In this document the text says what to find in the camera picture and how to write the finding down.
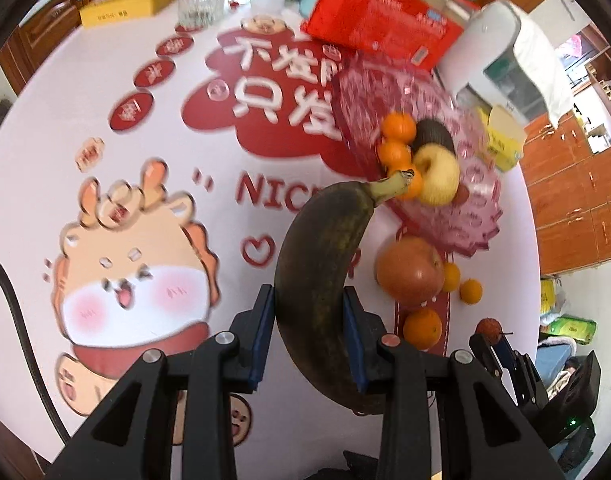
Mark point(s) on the clear glass jar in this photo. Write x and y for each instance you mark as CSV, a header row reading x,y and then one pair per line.
x,y
200,7

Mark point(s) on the dark green avocado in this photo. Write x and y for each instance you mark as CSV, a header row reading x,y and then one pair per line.
x,y
435,132

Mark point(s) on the flat yellow box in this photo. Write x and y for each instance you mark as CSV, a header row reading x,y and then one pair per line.
x,y
125,2

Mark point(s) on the yellow plastic bag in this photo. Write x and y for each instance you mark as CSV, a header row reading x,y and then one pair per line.
x,y
548,297

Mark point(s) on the cartoon printed tablecloth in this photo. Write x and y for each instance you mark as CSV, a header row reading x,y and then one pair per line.
x,y
135,125

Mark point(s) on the yellow tissue box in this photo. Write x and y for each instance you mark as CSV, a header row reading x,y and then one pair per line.
x,y
503,140

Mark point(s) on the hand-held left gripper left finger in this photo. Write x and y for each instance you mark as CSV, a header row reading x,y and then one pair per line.
x,y
263,340

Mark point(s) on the dark overripe banana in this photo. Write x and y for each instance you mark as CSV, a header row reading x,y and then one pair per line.
x,y
315,270

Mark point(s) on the blue fabric chair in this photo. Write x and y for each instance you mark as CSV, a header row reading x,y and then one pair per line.
x,y
553,365

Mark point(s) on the pink plastic fruit bowl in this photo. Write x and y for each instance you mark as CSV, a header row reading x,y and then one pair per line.
x,y
465,220

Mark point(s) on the wooden kitchen base cabinets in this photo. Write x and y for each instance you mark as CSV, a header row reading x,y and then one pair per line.
x,y
45,35

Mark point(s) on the red apple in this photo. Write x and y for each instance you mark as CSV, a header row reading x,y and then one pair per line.
x,y
410,272

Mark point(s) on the white towel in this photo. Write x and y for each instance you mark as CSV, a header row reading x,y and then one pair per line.
x,y
540,60

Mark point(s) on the green snack packet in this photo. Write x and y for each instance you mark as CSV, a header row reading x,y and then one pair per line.
x,y
573,327

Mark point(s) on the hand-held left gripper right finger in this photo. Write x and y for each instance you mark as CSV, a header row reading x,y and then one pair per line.
x,y
355,345

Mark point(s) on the tall wooden cabinet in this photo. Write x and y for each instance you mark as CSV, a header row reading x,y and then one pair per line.
x,y
560,185

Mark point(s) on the red drink bottle multipack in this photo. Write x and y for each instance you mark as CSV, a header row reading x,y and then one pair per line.
x,y
380,20

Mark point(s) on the white countertop dispenser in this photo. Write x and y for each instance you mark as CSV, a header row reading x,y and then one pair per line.
x,y
480,50

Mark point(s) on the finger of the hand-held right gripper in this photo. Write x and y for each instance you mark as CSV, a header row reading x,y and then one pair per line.
x,y
483,352
510,357

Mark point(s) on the yellow apple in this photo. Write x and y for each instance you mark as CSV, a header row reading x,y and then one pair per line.
x,y
440,175

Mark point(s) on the orange mandarin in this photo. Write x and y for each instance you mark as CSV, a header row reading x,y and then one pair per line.
x,y
414,188
423,328
451,276
471,291
399,126
393,155

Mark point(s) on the red lychee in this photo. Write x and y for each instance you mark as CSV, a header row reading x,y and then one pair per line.
x,y
464,193
487,328

